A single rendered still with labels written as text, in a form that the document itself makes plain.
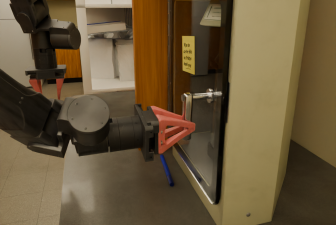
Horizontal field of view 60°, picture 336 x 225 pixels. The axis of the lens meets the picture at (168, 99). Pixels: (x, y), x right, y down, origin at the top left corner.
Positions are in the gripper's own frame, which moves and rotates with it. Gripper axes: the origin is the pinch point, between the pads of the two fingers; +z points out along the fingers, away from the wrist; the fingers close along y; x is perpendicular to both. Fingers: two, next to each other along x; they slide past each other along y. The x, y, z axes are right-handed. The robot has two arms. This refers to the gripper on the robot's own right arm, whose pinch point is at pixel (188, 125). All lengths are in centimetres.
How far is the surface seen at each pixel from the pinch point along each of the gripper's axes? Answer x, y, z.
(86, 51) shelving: 10, 110, -16
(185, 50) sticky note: -10.4, 14.3, 3.9
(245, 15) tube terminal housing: -19.5, -4.2, 6.7
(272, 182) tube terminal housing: 11.2, -6.3, 15.1
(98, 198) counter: 21.2, 10.2, -17.2
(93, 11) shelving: 0, 219, -7
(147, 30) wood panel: -12.1, 32.3, -0.6
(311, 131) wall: 18, 20, 48
